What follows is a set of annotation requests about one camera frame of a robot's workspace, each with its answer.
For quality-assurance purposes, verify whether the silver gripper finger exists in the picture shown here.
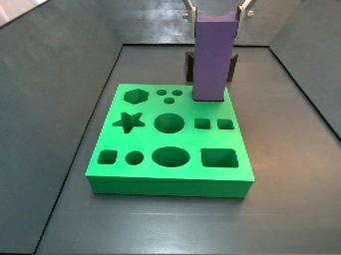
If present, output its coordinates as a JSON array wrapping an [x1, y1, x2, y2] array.
[[182, 0, 197, 23]]

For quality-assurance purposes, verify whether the purple arch block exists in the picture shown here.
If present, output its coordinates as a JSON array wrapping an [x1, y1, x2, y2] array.
[[193, 11, 238, 102]]

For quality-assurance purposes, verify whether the green shape sorter board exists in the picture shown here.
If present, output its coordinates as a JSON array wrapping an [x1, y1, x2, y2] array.
[[86, 84, 254, 198]]

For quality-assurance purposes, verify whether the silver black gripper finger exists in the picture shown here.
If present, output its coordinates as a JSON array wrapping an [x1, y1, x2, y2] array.
[[237, 0, 257, 20]]

